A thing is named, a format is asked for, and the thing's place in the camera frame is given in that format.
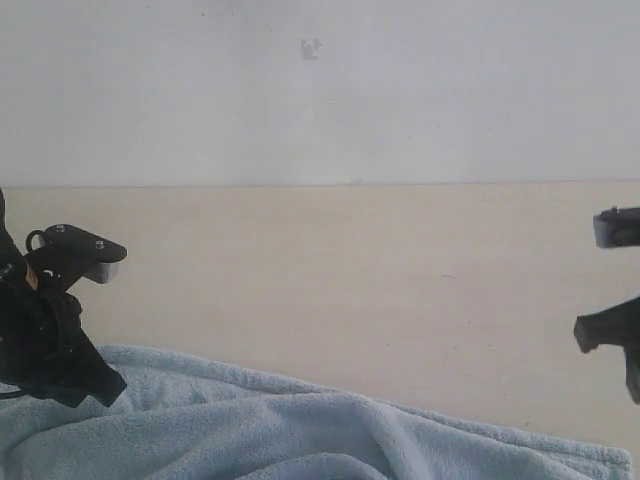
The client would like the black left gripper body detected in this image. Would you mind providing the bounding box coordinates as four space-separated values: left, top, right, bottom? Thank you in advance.
1 199 82 390

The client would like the light blue fluffy towel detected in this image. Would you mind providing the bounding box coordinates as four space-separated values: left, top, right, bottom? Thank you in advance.
1 345 634 479

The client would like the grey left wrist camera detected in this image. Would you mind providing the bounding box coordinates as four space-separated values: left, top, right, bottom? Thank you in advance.
25 224 128 291

